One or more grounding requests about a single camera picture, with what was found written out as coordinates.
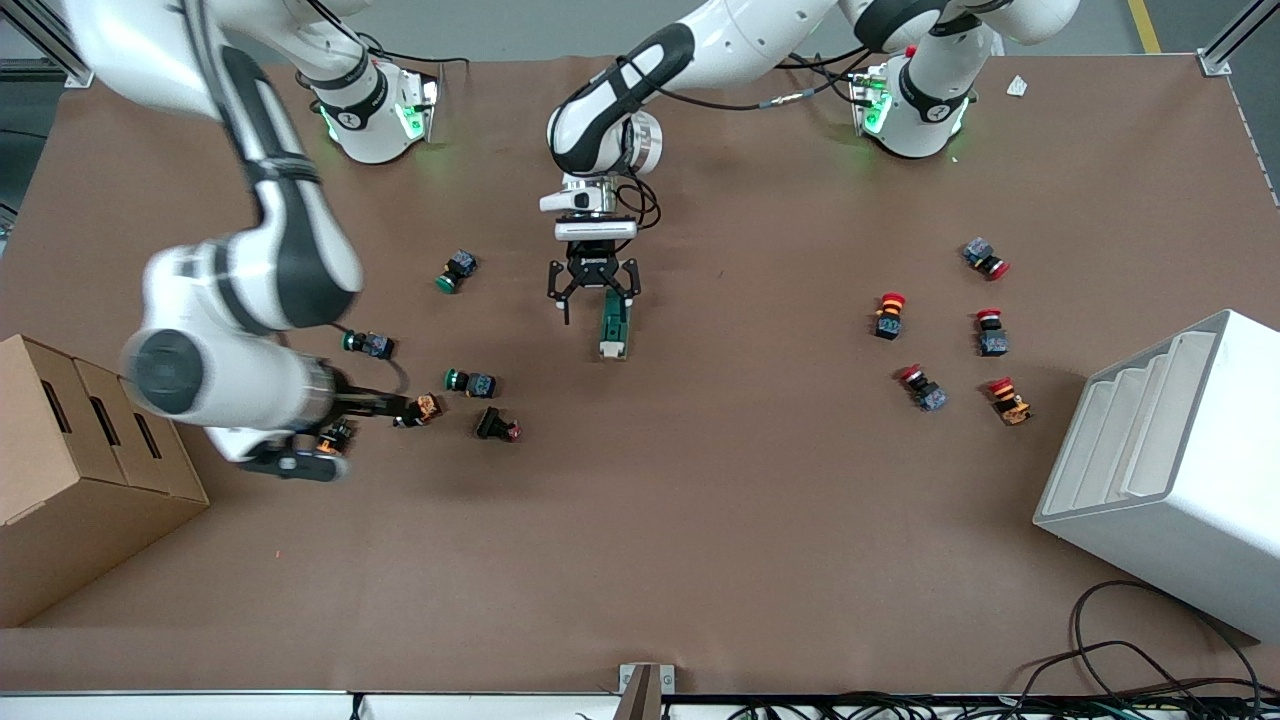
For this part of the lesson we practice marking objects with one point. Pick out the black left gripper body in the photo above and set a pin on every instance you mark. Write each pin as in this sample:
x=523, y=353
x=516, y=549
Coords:
x=594, y=266

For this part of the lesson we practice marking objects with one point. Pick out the green load switch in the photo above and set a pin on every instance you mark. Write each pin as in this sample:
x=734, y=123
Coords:
x=612, y=328

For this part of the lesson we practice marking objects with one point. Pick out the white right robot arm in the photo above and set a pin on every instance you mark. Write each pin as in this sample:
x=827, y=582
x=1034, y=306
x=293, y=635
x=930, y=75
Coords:
x=290, y=250

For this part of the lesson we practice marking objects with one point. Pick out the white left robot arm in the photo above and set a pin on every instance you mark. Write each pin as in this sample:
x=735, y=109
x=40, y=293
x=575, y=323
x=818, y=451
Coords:
x=740, y=40

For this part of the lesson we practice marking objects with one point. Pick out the black button orange contact block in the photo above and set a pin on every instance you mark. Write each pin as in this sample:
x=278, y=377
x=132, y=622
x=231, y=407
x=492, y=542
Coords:
x=336, y=437
x=425, y=408

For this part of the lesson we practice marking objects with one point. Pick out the green button blue contact block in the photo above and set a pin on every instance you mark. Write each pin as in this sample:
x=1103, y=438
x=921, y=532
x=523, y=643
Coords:
x=370, y=345
x=470, y=382
x=457, y=270

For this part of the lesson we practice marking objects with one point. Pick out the brown cardboard box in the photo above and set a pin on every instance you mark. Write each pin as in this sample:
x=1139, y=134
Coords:
x=60, y=520

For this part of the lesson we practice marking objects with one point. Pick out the red button orange striped collar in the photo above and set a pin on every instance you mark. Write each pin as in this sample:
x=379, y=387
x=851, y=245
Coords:
x=889, y=314

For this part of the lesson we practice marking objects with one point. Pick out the red button blue contact block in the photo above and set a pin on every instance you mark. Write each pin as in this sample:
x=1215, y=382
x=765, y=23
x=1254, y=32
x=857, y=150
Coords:
x=991, y=333
x=923, y=388
x=986, y=258

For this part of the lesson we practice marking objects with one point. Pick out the red button amber contact block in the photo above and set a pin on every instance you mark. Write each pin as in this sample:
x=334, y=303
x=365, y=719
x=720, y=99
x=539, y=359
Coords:
x=1010, y=400

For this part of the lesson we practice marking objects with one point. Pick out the small white paper scrap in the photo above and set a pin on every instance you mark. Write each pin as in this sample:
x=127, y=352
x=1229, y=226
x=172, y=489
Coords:
x=1017, y=86

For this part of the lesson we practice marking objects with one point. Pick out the white stepped storage bin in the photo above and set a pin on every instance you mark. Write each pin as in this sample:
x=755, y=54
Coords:
x=1200, y=480

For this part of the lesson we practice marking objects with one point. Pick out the black switch red contact block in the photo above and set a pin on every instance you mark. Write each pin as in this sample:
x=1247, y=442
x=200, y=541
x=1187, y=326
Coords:
x=498, y=425

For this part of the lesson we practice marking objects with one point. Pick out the metal bracket with post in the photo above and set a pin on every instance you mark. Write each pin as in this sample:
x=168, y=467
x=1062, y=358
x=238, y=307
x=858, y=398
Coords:
x=645, y=690

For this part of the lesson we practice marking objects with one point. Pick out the aluminium frame profile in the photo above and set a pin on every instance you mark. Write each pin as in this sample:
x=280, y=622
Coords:
x=40, y=45
x=1225, y=45

